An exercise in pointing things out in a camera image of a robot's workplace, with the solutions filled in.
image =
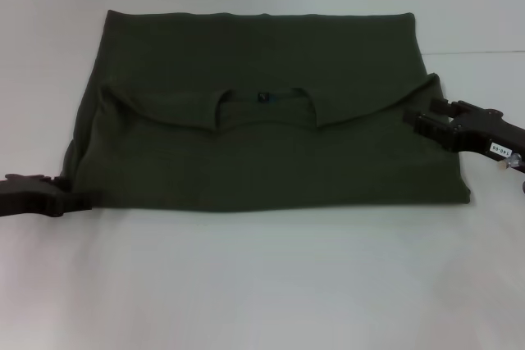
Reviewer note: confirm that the dark green printed T-shirt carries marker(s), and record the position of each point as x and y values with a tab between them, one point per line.
262	79

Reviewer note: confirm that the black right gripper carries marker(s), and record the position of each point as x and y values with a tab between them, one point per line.
488	133

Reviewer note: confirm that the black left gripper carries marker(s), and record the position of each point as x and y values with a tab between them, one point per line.
24	196

